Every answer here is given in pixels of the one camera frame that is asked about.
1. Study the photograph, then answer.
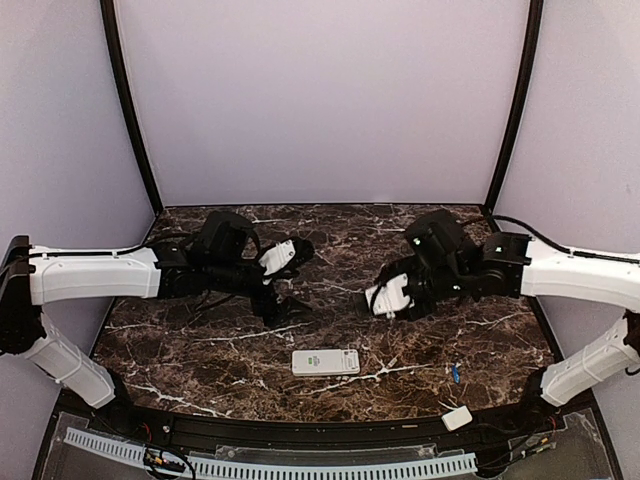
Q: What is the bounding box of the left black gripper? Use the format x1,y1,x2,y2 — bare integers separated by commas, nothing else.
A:
206,256,312,326

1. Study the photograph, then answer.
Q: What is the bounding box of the white remote control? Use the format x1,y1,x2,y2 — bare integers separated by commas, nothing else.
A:
291,349,360,377

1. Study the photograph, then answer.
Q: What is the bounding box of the white battery cover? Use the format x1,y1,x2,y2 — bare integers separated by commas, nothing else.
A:
441,405,473,432

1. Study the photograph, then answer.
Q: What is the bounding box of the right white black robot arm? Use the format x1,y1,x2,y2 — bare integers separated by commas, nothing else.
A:
364,209,639,434

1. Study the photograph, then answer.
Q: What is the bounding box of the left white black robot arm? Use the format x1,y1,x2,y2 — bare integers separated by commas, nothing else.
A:
1,212,314,436

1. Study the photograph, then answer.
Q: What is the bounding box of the blue battery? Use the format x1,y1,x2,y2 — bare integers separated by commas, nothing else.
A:
451,364,461,384

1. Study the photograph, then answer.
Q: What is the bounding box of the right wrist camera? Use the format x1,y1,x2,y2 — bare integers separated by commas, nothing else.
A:
354,273,415,318

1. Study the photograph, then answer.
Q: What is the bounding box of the black front rail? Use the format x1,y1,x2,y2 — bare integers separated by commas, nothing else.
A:
59,387,596,454

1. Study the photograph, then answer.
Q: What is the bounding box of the white slotted cable duct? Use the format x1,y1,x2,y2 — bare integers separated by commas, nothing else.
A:
64,427,478,479

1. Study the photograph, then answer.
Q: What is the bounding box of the small circuit board with wires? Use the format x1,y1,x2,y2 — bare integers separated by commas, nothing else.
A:
142,446,197,480

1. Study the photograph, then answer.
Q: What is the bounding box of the right black frame post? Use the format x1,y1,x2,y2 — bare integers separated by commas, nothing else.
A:
483,0,544,213

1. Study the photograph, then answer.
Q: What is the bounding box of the black frame post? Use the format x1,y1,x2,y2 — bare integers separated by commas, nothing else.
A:
99,0,164,216
483,0,544,213

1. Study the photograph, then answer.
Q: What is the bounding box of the left black frame post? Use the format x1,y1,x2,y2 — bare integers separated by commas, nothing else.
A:
99,0,164,216

